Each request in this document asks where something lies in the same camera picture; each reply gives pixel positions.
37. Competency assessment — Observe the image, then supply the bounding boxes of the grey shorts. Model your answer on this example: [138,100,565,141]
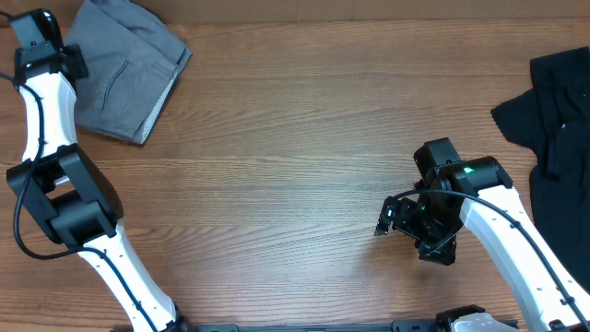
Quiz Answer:
[66,0,193,145]

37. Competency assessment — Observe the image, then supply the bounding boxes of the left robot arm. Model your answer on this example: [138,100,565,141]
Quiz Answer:
[6,41,192,331]

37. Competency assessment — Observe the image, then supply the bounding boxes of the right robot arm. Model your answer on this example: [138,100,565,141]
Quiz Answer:
[375,157,589,331]

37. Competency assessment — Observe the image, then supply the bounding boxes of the black shirt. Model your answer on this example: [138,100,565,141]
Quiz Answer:
[491,47,589,289]

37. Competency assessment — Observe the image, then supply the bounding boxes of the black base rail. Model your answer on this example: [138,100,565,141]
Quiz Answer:
[195,319,445,332]

